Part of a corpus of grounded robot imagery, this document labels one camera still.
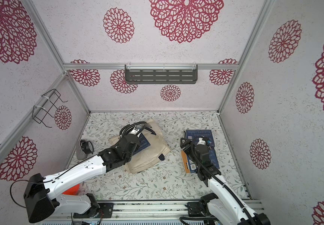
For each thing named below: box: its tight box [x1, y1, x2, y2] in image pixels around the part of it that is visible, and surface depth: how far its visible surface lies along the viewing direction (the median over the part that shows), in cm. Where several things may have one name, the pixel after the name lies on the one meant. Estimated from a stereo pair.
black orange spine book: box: [180, 150, 191, 174], surface depth 89 cm
